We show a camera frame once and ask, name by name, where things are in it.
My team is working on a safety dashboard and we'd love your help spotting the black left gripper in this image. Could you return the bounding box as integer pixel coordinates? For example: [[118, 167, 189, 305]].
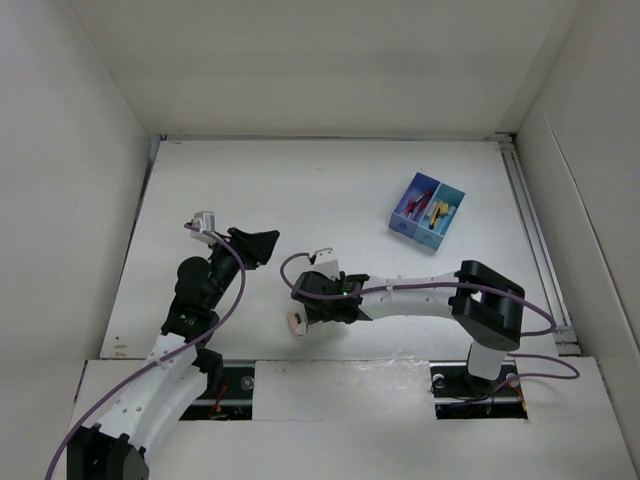
[[205, 228, 277, 309]]

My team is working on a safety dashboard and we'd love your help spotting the pink white correction tape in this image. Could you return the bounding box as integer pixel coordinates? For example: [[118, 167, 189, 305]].
[[286, 312, 308, 337]]

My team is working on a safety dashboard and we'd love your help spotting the red pen thin slanted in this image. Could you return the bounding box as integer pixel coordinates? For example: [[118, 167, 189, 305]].
[[402, 195, 422, 218]]

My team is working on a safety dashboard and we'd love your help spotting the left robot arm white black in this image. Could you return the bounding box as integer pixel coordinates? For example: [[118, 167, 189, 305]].
[[65, 218, 280, 479]]

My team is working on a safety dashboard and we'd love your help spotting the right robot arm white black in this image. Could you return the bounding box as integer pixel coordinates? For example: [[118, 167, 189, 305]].
[[291, 260, 525, 394]]

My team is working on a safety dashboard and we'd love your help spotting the blue two-compartment container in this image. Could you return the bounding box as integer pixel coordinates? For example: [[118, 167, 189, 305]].
[[388, 172, 466, 251]]

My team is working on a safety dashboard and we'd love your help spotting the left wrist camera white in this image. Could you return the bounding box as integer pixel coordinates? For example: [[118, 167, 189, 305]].
[[184, 211, 215, 245]]

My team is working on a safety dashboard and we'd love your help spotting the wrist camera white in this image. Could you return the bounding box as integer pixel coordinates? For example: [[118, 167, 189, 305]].
[[184, 211, 215, 245], [311, 247, 340, 280]]

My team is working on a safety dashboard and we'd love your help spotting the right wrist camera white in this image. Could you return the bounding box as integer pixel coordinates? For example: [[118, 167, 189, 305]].
[[311, 247, 340, 280]]

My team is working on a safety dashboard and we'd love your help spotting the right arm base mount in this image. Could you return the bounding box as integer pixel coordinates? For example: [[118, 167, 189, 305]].
[[430, 363, 528, 420]]

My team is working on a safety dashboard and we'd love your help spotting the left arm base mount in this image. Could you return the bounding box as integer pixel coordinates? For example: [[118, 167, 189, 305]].
[[181, 363, 255, 421]]

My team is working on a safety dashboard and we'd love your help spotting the aluminium rail right side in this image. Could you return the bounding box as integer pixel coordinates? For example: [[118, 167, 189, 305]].
[[494, 134, 583, 356]]

